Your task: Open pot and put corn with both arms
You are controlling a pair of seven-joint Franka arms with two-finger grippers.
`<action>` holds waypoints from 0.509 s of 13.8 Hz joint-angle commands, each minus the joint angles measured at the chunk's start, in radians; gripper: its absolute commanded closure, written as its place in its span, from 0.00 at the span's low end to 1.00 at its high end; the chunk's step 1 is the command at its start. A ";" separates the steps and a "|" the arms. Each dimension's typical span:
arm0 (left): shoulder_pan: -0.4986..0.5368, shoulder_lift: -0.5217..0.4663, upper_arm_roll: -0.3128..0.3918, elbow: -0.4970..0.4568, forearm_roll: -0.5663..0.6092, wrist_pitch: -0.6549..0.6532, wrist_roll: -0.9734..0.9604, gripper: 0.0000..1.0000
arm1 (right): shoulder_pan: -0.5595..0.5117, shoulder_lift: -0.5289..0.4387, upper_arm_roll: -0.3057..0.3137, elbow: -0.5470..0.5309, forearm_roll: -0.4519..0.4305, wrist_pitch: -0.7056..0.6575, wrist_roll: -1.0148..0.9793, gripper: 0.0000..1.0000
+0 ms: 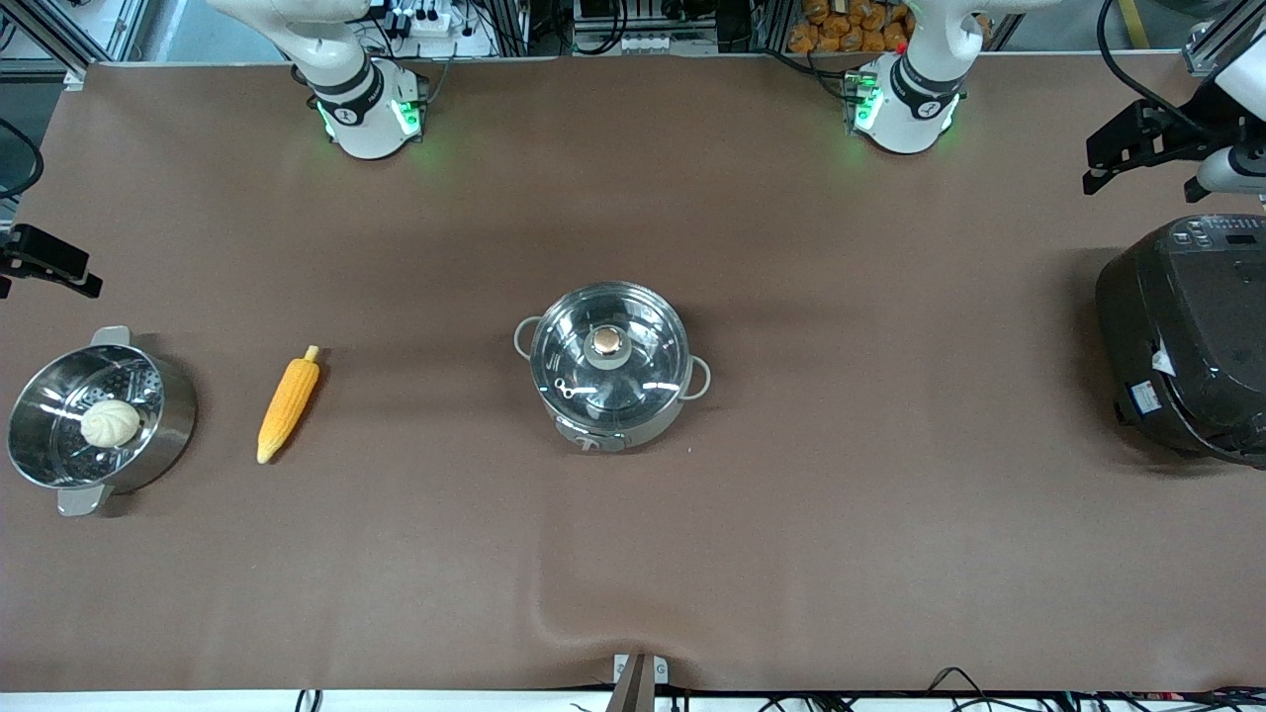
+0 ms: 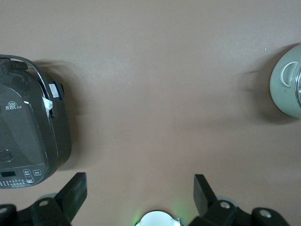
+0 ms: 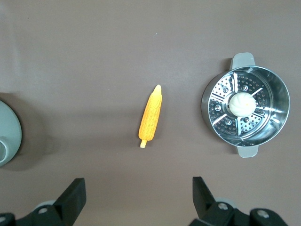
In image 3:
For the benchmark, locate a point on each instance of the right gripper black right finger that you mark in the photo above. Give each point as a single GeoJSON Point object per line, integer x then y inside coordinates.
{"type": "Point", "coordinates": [203, 202]}

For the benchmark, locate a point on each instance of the yellow toy corn cob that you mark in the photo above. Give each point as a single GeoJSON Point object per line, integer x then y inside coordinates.
{"type": "Point", "coordinates": [150, 115]}

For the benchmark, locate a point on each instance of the white steamed bun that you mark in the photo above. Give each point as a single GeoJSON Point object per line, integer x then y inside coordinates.
{"type": "Point", "coordinates": [242, 104]}

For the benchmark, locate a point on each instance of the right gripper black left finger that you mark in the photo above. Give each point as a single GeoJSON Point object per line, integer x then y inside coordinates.
{"type": "Point", "coordinates": [70, 202]}

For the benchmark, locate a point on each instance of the stainless steel steamer pot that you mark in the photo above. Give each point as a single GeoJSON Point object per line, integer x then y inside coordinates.
{"type": "Point", "coordinates": [277, 103]}

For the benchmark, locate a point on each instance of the glass pot lid with knob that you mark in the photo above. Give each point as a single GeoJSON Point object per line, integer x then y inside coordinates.
{"type": "Point", "coordinates": [9, 131]}

